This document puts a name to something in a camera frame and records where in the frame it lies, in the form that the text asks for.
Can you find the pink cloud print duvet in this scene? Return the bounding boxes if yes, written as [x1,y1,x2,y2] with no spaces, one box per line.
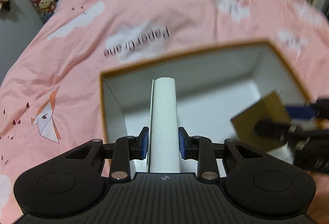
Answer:
[1,0,328,223]

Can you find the white rectangular box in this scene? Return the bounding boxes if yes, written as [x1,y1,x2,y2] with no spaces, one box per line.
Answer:
[147,78,181,173]

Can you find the orange cardboard storage box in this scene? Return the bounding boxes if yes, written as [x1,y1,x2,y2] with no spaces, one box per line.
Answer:
[99,38,312,178]

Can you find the gold gift box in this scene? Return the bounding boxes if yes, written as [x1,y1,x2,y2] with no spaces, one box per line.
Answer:
[230,91,291,152]

